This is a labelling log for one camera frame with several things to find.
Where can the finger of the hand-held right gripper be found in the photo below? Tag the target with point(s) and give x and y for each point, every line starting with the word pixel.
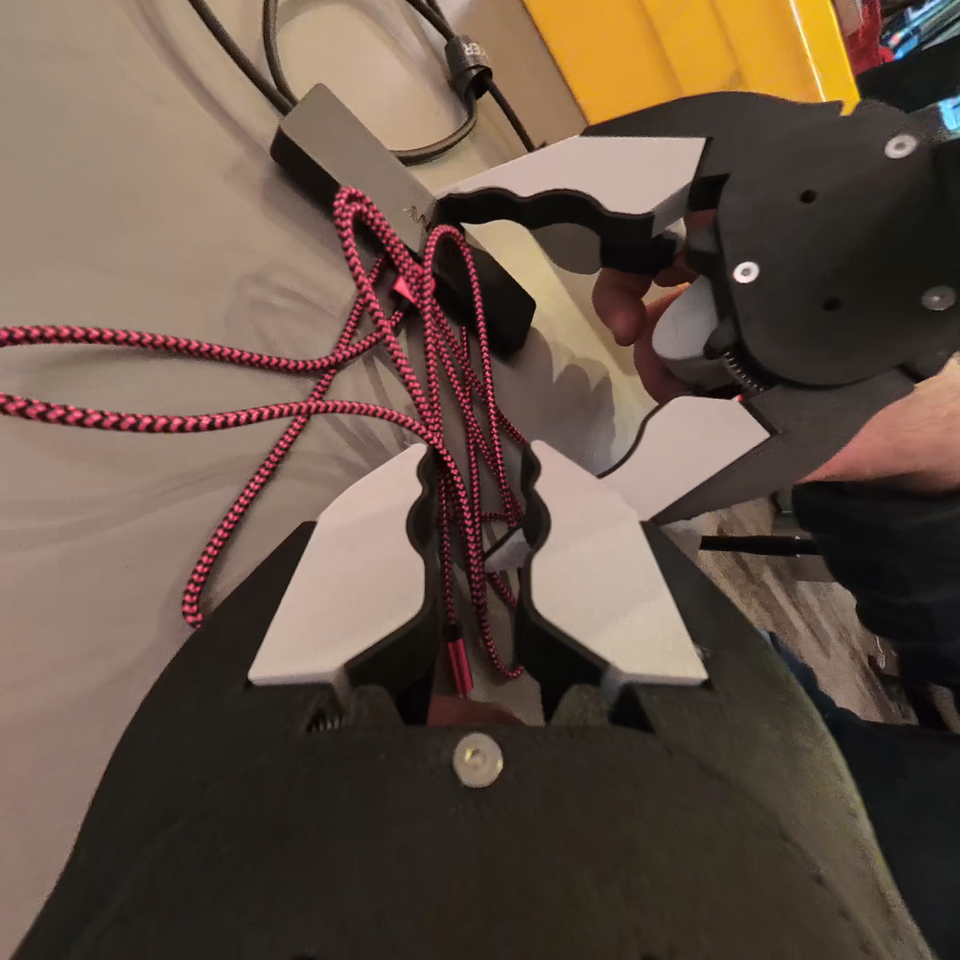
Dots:
pixel 600 169
pixel 690 442

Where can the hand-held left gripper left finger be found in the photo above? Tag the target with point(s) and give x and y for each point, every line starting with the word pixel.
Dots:
pixel 352 592

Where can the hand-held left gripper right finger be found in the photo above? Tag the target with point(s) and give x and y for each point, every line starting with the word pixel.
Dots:
pixel 615 600

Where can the yellow plastic bin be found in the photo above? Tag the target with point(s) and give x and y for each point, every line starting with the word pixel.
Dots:
pixel 675 52

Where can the black usb hub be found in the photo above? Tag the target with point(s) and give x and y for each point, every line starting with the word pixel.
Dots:
pixel 330 142

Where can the person's right forearm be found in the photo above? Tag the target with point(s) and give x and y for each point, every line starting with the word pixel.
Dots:
pixel 885 555

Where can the person's right hand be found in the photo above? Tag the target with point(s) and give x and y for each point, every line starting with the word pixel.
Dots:
pixel 622 300

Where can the person's blue jeans legs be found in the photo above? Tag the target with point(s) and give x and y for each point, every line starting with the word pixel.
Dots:
pixel 900 787

